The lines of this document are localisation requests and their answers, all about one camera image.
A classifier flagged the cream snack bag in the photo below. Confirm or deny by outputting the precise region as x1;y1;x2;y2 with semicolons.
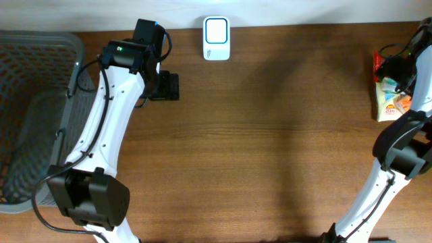
375;81;407;122

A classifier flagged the green tissue pack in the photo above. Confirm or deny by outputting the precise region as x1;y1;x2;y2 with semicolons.
381;77;398;93

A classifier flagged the red snack bag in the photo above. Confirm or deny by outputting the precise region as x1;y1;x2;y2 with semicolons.
373;51;383;83

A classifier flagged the orange tissue pack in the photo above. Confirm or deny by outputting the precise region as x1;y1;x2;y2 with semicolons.
394;95;412;114

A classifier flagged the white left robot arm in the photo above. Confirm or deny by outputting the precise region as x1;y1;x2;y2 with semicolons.
39;19;180;242

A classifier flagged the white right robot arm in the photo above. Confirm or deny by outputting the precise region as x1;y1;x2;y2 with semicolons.
319;18;431;242

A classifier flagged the white barcode scanner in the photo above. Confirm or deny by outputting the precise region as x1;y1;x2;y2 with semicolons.
202;16;231;61

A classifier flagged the grey plastic mesh basket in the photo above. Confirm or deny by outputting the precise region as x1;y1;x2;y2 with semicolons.
1;30;95;214

